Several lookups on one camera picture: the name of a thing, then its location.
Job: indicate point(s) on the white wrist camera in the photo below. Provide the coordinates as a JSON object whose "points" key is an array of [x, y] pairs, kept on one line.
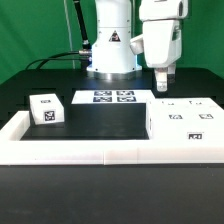
{"points": [[137, 45]]}

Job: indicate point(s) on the white cabinet top block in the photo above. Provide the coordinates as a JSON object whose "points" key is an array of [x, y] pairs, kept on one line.
{"points": [[46, 109]]}

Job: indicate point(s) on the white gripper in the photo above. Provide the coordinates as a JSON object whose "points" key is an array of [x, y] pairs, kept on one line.
{"points": [[162, 37]]}

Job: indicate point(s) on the white U-shaped fence frame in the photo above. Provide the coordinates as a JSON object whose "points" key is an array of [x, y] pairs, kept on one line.
{"points": [[15, 151]]}

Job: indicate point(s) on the white marker base plate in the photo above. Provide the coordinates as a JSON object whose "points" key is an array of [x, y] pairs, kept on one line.
{"points": [[112, 96]]}

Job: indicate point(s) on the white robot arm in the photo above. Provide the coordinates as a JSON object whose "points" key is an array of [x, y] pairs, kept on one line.
{"points": [[115, 51]]}

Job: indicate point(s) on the white cabinet body box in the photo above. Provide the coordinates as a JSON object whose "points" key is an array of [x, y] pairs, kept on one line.
{"points": [[180, 119]]}

